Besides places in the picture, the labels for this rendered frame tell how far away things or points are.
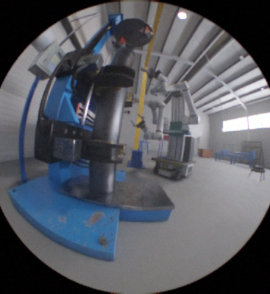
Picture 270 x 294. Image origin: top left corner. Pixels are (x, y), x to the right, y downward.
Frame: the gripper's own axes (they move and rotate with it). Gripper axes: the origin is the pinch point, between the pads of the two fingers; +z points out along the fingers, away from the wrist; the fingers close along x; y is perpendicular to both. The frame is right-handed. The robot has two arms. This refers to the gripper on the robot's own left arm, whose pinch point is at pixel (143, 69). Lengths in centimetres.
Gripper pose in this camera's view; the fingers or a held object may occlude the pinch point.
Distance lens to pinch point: 111.1
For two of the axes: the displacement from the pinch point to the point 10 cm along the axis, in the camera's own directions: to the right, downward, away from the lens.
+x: 1.3, -9.9, -0.3
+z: -9.0, -1.0, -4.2
